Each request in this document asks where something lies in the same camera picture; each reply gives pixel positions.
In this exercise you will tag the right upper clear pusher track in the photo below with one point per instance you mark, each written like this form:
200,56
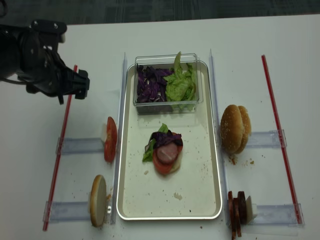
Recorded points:
267,139

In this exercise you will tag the red rail strip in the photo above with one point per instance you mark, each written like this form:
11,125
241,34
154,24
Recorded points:
60,142
283,150

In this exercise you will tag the bun base on tray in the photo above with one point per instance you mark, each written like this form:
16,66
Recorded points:
175,165

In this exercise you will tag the white metal tray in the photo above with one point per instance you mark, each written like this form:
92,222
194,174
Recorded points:
193,192

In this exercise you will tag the left clear divider wall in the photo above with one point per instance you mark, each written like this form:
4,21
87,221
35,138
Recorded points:
113,213

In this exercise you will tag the rear sesame bun top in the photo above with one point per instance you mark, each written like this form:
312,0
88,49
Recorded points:
247,129

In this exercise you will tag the right red rail strip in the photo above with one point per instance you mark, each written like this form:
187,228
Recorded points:
283,150

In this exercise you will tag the sesame bun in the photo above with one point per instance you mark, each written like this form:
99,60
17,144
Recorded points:
247,129
231,129

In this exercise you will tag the purple cabbage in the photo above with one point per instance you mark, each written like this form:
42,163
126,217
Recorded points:
163,139

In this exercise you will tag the green lettuce in container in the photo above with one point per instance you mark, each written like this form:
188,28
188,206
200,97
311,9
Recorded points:
180,86

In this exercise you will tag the white patty pusher block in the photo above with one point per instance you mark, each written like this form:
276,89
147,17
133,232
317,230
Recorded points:
251,210

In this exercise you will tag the left upper clear pusher track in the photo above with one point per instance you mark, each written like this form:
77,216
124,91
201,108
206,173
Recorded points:
82,146

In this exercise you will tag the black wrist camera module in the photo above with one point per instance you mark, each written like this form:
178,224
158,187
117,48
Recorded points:
49,27

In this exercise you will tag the right lower clear pusher track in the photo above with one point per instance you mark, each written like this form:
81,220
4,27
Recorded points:
277,215

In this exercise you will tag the clear pusher track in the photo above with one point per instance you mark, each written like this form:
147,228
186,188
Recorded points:
277,215
57,211
267,139
82,146

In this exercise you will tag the purple cabbage shreds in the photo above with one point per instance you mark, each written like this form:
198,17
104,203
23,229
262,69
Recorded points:
151,84

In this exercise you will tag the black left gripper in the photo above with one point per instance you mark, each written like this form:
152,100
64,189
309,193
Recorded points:
45,72

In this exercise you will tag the ham slice on burger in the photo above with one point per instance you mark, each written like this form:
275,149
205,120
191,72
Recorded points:
167,154

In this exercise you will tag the loose green lettuce leaf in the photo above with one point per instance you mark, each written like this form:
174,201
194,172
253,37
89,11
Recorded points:
149,148

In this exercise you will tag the left bun bottom half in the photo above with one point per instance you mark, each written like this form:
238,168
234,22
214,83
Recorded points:
97,203

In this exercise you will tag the clear plastic salad container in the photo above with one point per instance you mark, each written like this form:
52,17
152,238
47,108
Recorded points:
167,61

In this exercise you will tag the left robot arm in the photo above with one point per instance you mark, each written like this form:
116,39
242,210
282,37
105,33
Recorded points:
13,41

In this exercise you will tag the stacked brown meat patties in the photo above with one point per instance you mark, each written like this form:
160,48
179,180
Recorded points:
238,213

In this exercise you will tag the left red rail strip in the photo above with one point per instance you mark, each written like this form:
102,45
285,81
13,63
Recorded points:
60,142

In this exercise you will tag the front sesame bun top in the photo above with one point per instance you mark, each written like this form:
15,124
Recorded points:
231,129

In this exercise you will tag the left lower clear pusher track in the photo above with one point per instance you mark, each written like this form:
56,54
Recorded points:
57,211

